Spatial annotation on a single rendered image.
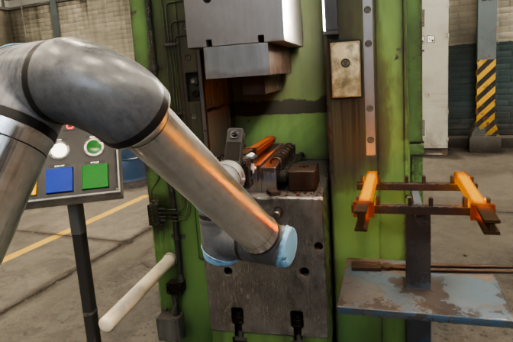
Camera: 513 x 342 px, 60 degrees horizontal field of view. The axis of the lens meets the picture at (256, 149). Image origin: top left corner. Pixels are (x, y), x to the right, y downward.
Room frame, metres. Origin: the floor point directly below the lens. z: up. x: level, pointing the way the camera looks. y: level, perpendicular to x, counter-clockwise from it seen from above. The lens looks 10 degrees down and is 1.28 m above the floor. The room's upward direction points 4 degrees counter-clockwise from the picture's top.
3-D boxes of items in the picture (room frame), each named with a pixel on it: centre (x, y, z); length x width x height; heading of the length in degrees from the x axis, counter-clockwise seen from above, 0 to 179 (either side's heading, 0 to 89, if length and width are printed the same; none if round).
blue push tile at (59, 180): (1.29, 0.58, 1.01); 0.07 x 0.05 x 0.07; 101
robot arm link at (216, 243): (1.02, 0.09, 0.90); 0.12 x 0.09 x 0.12; 60
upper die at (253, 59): (1.57, -0.01, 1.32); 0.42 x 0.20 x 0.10; 166
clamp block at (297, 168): (1.38, -0.14, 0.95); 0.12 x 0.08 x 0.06; 166
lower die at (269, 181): (1.57, -0.01, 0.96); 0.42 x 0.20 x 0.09; 166
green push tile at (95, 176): (1.31, 0.48, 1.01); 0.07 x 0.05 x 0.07; 101
